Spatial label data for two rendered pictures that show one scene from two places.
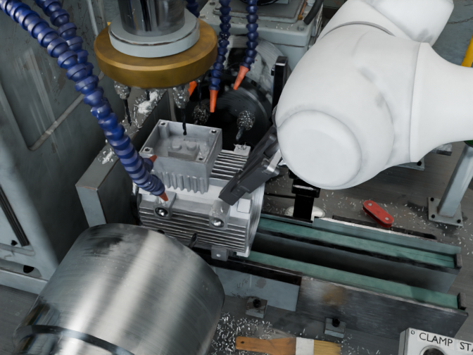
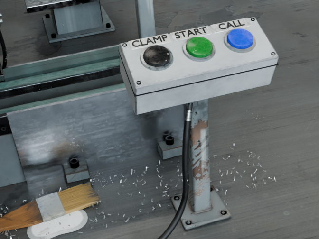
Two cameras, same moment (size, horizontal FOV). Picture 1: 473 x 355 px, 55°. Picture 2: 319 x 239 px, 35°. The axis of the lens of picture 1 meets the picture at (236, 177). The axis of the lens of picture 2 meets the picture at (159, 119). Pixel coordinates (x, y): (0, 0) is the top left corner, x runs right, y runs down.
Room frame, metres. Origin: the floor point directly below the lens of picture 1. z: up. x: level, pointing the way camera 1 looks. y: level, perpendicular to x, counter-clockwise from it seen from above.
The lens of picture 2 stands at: (-0.17, -0.01, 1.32)
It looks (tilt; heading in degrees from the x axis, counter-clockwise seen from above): 34 degrees down; 331
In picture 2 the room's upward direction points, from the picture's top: 5 degrees counter-clockwise
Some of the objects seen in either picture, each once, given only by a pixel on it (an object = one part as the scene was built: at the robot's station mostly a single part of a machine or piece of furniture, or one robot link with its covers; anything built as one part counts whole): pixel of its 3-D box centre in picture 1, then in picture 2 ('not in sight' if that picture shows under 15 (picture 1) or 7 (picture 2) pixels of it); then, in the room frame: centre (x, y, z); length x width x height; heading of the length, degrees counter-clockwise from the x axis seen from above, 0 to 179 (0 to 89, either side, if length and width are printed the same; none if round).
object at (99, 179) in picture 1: (124, 194); not in sight; (0.66, 0.23, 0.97); 0.30 x 0.11 x 0.34; 165
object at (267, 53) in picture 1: (239, 91); not in sight; (0.94, -0.01, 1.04); 0.41 x 0.25 x 0.25; 165
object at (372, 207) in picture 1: (377, 213); not in sight; (0.75, -0.35, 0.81); 0.09 x 0.03 x 0.02; 33
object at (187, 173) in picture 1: (183, 156); not in sight; (0.62, 0.10, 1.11); 0.12 x 0.11 x 0.07; 76
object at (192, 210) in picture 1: (206, 196); not in sight; (0.61, 0.06, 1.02); 0.20 x 0.19 x 0.19; 76
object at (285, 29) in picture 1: (262, 59); not in sight; (1.19, -0.08, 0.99); 0.35 x 0.31 x 0.37; 165
